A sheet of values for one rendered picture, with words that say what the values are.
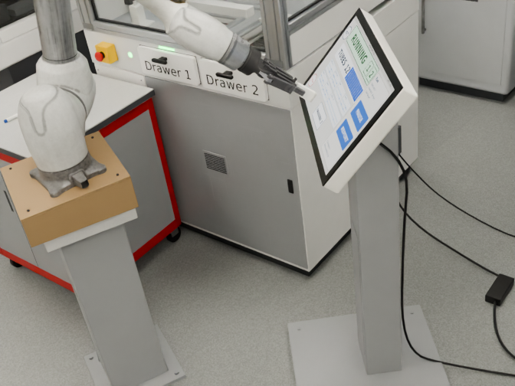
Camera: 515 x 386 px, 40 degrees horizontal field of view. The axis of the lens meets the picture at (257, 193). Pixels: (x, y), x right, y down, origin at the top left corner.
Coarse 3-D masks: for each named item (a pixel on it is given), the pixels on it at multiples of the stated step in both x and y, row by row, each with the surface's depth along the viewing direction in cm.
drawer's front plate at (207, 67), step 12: (204, 60) 250; (204, 72) 253; (216, 72) 249; (240, 72) 241; (204, 84) 256; (228, 84) 248; (240, 84) 245; (252, 84) 241; (264, 84) 238; (252, 96) 244; (264, 96) 240
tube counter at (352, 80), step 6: (348, 66) 188; (342, 72) 190; (348, 72) 187; (354, 72) 183; (348, 78) 185; (354, 78) 181; (348, 84) 183; (354, 84) 180; (360, 84) 177; (354, 90) 178; (360, 90) 175; (354, 96) 177; (354, 102) 175
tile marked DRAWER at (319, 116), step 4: (320, 104) 193; (320, 108) 192; (316, 112) 194; (320, 112) 191; (324, 112) 189; (316, 116) 193; (320, 116) 190; (324, 116) 188; (316, 120) 191; (320, 120) 189; (324, 120) 186; (316, 124) 190; (320, 124) 188; (316, 128) 189
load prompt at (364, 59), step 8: (352, 32) 196; (360, 32) 191; (352, 40) 194; (360, 40) 189; (352, 48) 191; (360, 48) 186; (368, 48) 182; (360, 56) 184; (368, 56) 180; (360, 64) 182; (368, 64) 178; (376, 64) 173; (360, 72) 180; (368, 72) 176; (376, 72) 172; (368, 80) 174
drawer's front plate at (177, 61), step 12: (144, 48) 266; (144, 60) 270; (168, 60) 261; (180, 60) 257; (192, 60) 253; (144, 72) 274; (156, 72) 269; (180, 72) 261; (192, 72) 257; (192, 84) 260
